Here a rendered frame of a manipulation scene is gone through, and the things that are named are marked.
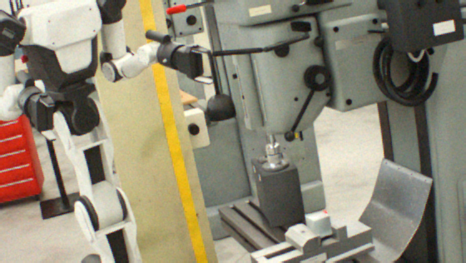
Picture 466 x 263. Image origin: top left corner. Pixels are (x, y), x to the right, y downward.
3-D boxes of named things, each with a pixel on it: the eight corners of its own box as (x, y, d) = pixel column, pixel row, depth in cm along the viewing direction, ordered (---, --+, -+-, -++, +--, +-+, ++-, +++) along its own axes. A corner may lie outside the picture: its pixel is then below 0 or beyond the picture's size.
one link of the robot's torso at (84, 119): (46, 131, 258) (36, 87, 254) (74, 121, 265) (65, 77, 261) (73, 141, 236) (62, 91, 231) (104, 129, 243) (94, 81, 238)
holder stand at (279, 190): (271, 228, 235) (260, 172, 230) (260, 207, 256) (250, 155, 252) (305, 219, 236) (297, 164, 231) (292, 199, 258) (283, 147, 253)
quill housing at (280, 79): (277, 142, 189) (255, 24, 181) (250, 129, 208) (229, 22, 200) (339, 124, 194) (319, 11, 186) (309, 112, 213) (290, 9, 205)
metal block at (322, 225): (316, 240, 198) (314, 220, 197) (307, 234, 204) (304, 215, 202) (332, 234, 200) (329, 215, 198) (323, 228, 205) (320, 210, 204)
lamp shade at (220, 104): (202, 121, 183) (198, 98, 181) (220, 113, 188) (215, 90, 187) (225, 121, 178) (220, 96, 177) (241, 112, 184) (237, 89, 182)
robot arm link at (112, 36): (96, 76, 261) (90, 23, 250) (122, 63, 269) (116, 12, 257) (114, 85, 254) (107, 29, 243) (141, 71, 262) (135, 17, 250)
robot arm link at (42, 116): (32, 137, 194) (20, 123, 203) (61, 131, 199) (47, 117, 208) (30, 97, 189) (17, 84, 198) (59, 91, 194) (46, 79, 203)
